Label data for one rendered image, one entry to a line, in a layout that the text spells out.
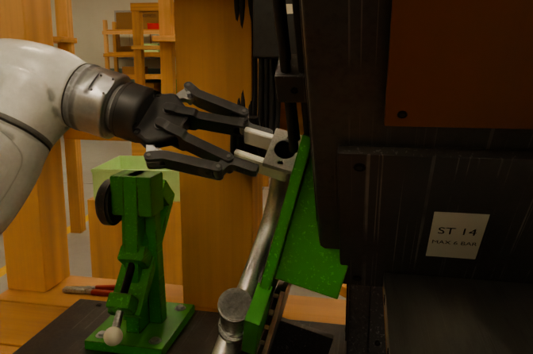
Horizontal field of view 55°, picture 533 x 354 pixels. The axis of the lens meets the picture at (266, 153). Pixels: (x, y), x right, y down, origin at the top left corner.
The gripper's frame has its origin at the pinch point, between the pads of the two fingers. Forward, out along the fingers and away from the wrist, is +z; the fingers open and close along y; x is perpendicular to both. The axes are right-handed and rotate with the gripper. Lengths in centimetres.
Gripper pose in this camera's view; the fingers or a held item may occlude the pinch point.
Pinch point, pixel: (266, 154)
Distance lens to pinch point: 63.9
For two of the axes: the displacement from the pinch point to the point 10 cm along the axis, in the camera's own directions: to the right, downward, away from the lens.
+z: 9.4, 3.0, -1.5
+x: -0.3, 5.3, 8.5
